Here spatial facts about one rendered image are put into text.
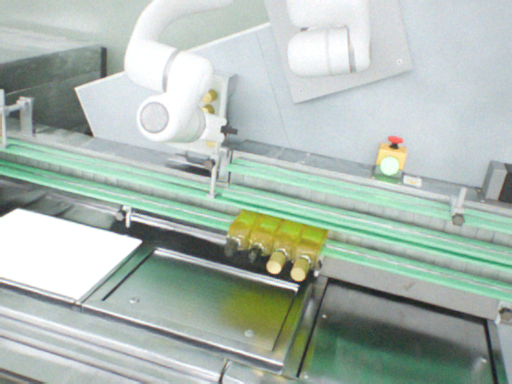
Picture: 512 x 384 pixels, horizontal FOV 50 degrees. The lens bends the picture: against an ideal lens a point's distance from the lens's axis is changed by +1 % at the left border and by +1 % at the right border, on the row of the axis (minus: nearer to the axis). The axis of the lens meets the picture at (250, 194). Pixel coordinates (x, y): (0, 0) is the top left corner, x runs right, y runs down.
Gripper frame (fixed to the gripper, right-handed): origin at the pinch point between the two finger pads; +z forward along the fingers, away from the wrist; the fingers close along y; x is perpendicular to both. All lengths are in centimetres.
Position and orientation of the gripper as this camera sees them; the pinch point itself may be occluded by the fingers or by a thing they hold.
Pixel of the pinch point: (211, 125)
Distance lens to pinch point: 113.8
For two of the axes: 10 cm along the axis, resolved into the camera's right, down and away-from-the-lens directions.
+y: 9.5, 2.3, -2.2
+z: 2.4, -0.8, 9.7
